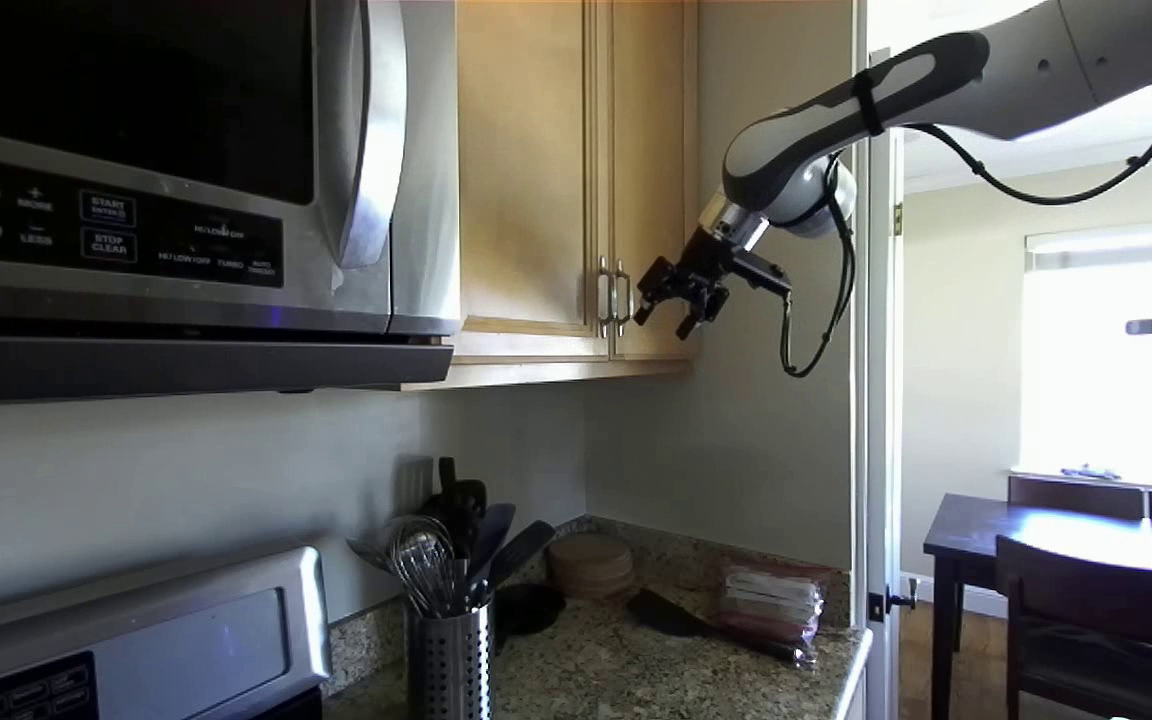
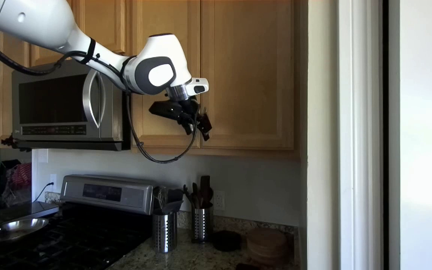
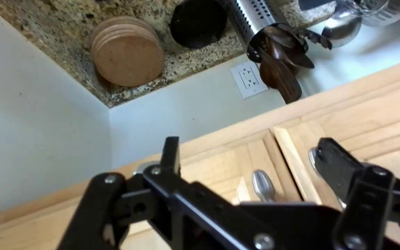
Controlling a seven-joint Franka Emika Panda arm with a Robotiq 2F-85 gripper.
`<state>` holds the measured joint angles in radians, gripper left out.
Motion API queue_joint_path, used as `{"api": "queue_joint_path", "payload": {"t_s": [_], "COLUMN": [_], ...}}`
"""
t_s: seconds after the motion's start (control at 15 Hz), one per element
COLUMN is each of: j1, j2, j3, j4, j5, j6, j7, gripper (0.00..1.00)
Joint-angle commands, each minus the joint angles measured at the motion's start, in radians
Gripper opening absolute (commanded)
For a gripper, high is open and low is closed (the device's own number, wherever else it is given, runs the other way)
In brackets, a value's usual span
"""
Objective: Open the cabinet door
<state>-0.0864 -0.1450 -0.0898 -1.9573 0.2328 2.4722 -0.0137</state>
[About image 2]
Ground silver microwave door handle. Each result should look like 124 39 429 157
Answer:
81 69 108 130

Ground red patterned bag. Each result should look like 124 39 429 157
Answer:
0 159 33 208

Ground black kitchen utensil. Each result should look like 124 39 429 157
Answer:
181 183 201 210

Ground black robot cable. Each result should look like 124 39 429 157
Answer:
0 27 199 165

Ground white door frame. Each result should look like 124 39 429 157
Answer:
336 0 403 270

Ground dark nylon spatula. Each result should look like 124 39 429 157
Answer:
163 186 186 216

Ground black power cord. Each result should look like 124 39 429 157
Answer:
33 180 57 204

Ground small wooden cabinet door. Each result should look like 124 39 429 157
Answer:
69 0 129 57

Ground perforated steel utensil holder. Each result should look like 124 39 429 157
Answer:
150 211 178 255
190 204 216 244

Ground white wall outlet with plug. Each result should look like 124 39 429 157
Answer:
46 171 60 193

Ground stainless steel stove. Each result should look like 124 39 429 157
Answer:
0 172 160 270

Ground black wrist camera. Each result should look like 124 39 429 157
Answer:
148 100 187 123

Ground stainless steel microwave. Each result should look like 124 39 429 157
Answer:
0 60 133 153

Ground wooden cabinet door with handle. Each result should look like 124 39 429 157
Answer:
199 0 295 151

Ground silver frying pan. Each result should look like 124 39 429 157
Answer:
0 214 51 246

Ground black stove grate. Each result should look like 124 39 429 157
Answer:
0 201 150 270

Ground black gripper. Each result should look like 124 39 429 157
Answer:
168 96 213 142

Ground wooden wall cabinet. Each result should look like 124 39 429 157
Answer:
0 0 309 162

